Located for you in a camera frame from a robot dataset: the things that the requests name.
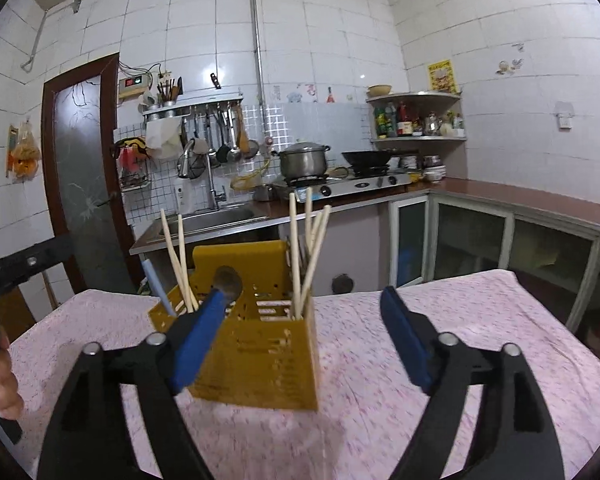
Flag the black wok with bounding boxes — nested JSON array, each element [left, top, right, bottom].
[[341, 149, 396, 170]]

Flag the steel faucet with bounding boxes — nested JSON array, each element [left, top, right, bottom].
[[177, 137, 228, 211]]

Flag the grey vertical wall pipe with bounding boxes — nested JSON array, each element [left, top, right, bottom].
[[247, 0, 266, 141]]

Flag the stack of small bowls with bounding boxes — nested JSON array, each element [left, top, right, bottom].
[[399, 154, 447, 184]]

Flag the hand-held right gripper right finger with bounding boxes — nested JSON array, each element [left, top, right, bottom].
[[379, 286, 566, 480]]

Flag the white electric control box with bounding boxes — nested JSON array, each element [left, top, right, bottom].
[[117, 74, 153, 101]]

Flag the leaning wooden stick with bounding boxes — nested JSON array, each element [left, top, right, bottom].
[[41, 269, 60, 311]]

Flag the metal spoon with dark handle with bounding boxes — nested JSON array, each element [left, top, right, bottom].
[[212, 266, 244, 306]]

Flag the pink floral tablecloth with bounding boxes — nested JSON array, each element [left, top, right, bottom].
[[7, 269, 600, 480]]

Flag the brown framed glass door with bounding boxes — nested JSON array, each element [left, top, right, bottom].
[[41, 52, 136, 296]]

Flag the coiled yellow hose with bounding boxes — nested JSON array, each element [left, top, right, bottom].
[[230, 157, 273, 192]]

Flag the hanging orange plastic bags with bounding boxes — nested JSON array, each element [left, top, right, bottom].
[[6, 119, 42, 183]]

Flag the set of pale wooden chopsticks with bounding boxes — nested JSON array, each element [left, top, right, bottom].
[[159, 187, 333, 321]]

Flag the yellow wall poster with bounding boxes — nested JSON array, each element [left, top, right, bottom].
[[426, 58, 456, 95]]

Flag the white soap bottle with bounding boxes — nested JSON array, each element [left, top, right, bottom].
[[172, 181, 192, 214]]

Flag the steel wall utensil rack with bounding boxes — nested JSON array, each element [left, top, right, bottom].
[[141, 91, 245, 122]]

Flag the person's left hand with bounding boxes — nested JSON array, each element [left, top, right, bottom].
[[0, 347, 24, 420]]

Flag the steel gas stove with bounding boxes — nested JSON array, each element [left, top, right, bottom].
[[272, 171, 413, 203]]

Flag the wire basket with colourful cloths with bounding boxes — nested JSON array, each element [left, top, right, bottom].
[[112, 136, 151, 192]]

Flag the steel kitchen sink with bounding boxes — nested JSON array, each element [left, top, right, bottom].
[[130, 202, 271, 253]]

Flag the white corner shelf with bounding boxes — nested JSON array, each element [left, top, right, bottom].
[[366, 91, 468, 142]]

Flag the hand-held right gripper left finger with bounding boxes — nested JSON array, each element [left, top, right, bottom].
[[36, 287, 231, 480]]

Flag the steel cooking pot with lid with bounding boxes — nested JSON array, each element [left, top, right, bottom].
[[272, 141, 332, 181]]

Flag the light blue plastic stick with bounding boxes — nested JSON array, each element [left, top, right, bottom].
[[141, 259, 178, 318]]

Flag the row of condiment bottles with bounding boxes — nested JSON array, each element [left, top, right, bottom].
[[374, 100, 466, 138]]

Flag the brown wooden board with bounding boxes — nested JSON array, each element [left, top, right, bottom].
[[0, 285, 37, 333]]

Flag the hanging white cloth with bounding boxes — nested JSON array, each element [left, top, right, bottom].
[[145, 119, 182, 160]]

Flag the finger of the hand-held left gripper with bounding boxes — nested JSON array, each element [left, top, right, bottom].
[[0, 235, 77, 307]]

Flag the yellow slotted utensil holder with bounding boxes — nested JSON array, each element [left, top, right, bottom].
[[147, 240, 321, 413]]

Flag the row of hanging kitchen utensils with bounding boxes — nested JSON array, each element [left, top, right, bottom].
[[180, 102, 261, 181]]

